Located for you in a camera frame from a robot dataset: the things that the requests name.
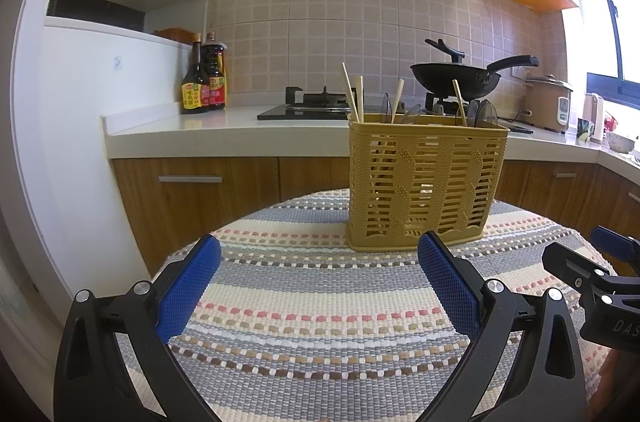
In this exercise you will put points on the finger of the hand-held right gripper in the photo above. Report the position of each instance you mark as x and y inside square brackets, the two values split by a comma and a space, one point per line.
[617, 243]
[575, 264]

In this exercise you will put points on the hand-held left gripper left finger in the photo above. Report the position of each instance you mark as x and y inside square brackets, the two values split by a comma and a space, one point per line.
[187, 287]

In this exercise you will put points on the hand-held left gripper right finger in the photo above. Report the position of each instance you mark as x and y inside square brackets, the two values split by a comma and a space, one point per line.
[450, 287]

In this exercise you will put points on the yellow plastic utensil basket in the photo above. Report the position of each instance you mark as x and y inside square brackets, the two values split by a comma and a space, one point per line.
[425, 182]

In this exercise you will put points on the smoky plastic spoon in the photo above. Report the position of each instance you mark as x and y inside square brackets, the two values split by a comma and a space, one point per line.
[475, 112]
[490, 115]

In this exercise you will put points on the clear plastic spoon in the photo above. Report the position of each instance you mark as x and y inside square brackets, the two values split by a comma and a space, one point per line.
[414, 111]
[387, 107]

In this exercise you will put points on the person's right forearm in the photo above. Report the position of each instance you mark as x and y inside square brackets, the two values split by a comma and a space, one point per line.
[615, 387]

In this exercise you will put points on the white bowl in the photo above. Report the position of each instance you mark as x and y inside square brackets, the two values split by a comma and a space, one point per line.
[620, 142]

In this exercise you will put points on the dark green mug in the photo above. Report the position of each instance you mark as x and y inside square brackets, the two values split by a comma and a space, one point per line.
[584, 130]

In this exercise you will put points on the small red container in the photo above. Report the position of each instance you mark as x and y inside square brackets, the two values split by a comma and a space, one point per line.
[610, 122]

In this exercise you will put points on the striped woven tablecloth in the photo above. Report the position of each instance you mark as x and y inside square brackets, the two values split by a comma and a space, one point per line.
[320, 302]

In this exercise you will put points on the white electric kettle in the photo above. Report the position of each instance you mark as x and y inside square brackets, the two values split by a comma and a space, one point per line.
[594, 107]

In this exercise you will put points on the beige rice cooker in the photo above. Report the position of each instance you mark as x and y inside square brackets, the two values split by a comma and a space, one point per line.
[542, 107]

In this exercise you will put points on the wooden chopstick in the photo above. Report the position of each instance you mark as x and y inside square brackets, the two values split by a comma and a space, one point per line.
[459, 102]
[396, 102]
[359, 97]
[350, 92]

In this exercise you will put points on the tall soy sauce bottle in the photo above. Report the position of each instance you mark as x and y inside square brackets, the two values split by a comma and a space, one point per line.
[195, 92]

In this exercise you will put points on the red label sauce bottle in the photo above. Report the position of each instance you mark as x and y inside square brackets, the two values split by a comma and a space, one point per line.
[217, 87]

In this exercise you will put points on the black wok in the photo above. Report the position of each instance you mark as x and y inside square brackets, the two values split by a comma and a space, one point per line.
[450, 82]

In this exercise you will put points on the black gas stove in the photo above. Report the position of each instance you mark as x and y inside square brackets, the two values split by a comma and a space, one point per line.
[300, 111]

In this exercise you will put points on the dark framed window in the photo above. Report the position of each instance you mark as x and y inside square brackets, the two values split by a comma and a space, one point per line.
[600, 27]

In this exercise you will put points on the brown wicker basket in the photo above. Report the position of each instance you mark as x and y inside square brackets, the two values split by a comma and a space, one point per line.
[172, 34]

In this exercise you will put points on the white wall outlet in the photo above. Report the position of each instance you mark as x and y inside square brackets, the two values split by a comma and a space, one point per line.
[520, 72]

